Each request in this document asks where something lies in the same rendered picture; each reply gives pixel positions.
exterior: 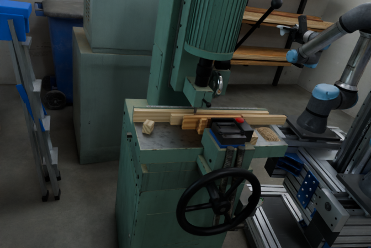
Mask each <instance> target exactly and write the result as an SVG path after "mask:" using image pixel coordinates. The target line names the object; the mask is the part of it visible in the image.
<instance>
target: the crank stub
mask: <svg viewBox="0 0 371 248"><path fill-rule="evenodd" d="M206 187H207V189H208V193H209V196H210V198H211V200H212V201H214V202H217V201H218V200H219V194H218V192H217V191H216V189H215V188H214V187H213V185H212V184H211V183H209V184H207V185H206Z"/></svg>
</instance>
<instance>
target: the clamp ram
mask: <svg viewBox="0 0 371 248"><path fill-rule="evenodd" d="M215 122H217V123H233V122H234V118H211V120H210V124H209V128H211V126H212V123H215Z"/></svg>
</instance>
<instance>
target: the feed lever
mask: <svg viewBox="0 0 371 248"><path fill-rule="evenodd" d="M282 4H283V1H282V0H272V1H271V7H270V8H269V9H268V10H267V11H266V12H265V14H264V15H262V17H261V18H260V19H259V20H258V21H257V23H256V24H255V25H254V26H253V27H252V28H251V29H250V30H249V31H248V32H247V34H246V35H245V36H244V37H243V38H242V39H241V40H240V41H239V42H238V43H237V45H236V46H235V49H234V52H235V51H236V50H237V49H238V48H239V47H240V46H241V44H242V43H243V42H244V41H245V40H246V39H247V38H248V37H249V36H250V35H251V34H252V33H253V32H254V31H255V30H256V28H257V27H258V26H259V25H260V24H261V23H262V22H263V21H264V20H265V19H266V18H267V17H268V16H269V15H270V13H271V12H272V11H273V10H274V9H279V8H280V7H281V6H282ZM230 64H231V61H230V60H226V61H218V60H215V61H214V66H215V68H216V69H217V70H228V69H229V67H230Z"/></svg>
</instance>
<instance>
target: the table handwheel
mask: <svg viewBox="0 0 371 248"><path fill-rule="evenodd" d="M197 170H198V172H199V174H200V178H198V179H197V180H195V181H194V182H193V183H192V184H191V185H190V186H189V187H188V188H187V189H186V190H185V191H184V192H183V194H182V195H181V197H180V199H179V201H178V204H177V208H176V218H177V221H178V224H179V225H180V227H181V228H182V229H183V230H184V231H186V232H188V233H190V234H192V235H196V236H212V235H217V234H221V233H224V232H226V231H229V230H231V229H233V228H234V227H236V226H238V225H239V224H241V223H242V222H243V221H244V220H246V219H247V218H248V217H249V216H250V215H251V214H252V212H253V211H254V210H255V208H256V206H257V204H258V202H259V199H260V197H261V185H260V182H259V180H258V178H257V177H256V176H255V175H254V174H253V173H252V172H250V171H248V170H246V169H244V168H239V167H226V168H220V169H217V170H214V171H211V172H209V173H207V174H205V175H203V174H202V172H201V170H200V168H199V166H198V167H197ZM225 177H238V179H237V180H236V182H235V183H234V184H233V185H232V186H231V187H230V188H229V189H228V190H227V192H226V193H223V192H220V191H219V189H218V187H217V185H216V184H215V182H214V181H215V180H218V179H221V178H225ZM244 179H246V180H248V181H249V183H250V184H251V186H252V196H251V199H250V201H249V203H248V204H247V205H246V207H245V208H244V209H243V210H242V211H241V212H240V213H239V214H238V215H237V216H235V217H234V218H232V219H231V217H230V216H229V214H228V211H229V210H230V208H231V203H230V202H229V200H228V198H229V197H230V196H231V195H232V193H233V192H234V191H235V189H236V188H237V187H238V186H239V185H240V184H241V183H242V182H243V181H244ZM209 183H211V184H212V185H213V187H214V188H215V189H216V191H217V192H218V194H219V200H218V201H217V202H214V201H212V200H211V198H210V199H209V203H203V204H198V205H190V206H187V204H188V202H189V201H190V199H191V198H192V197H193V196H194V195H195V194H196V193H197V191H199V190H200V189H201V188H202V187H204V186H205V187H206V185H207V184H209ZM206 189H207V187H206ZM207 190H208V189H207ZM208 208H212V210H213V212H214V214H216V215H224V216H225V218H226V220H227V222H225V223H222V224H220V225H217V226H211V227H198V226H194V225H192V224H191V223H189V222H188V221H187V219H186V216H185V212H190V211H194V210H200V209H208Z"/></svg>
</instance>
